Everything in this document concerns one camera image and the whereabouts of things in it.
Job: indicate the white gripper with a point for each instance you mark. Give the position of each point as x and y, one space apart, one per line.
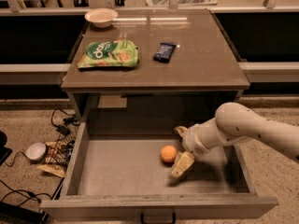
191 139

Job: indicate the orange fruit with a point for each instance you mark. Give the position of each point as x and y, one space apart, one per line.
168 153

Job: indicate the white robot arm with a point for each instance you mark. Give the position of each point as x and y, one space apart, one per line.
232 123

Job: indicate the open grey drawer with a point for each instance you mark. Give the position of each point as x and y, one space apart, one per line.
116 171

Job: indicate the grey cabinet counter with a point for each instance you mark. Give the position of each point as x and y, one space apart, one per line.
179 51

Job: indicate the dark blue snack bar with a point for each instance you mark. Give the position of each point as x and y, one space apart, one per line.
164 52

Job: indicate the green chip bag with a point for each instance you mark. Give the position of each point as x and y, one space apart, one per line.
117 53

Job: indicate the brown snack bag on floor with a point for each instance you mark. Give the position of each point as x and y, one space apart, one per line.
57 158

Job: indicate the white round puck device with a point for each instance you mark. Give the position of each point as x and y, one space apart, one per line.
36 151

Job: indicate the white bowl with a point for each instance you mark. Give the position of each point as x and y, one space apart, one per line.
101 17

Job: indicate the black power strip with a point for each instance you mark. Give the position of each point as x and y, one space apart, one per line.
23 214

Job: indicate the black drawer handle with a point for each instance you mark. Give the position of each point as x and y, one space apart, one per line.
172 219

